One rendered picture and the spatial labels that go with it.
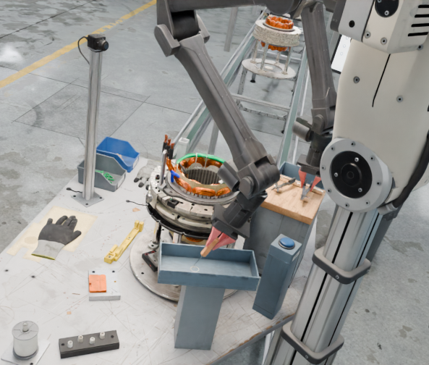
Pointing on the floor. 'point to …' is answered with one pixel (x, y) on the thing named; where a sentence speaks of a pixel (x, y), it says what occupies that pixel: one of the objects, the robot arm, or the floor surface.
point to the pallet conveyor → (196, 130)
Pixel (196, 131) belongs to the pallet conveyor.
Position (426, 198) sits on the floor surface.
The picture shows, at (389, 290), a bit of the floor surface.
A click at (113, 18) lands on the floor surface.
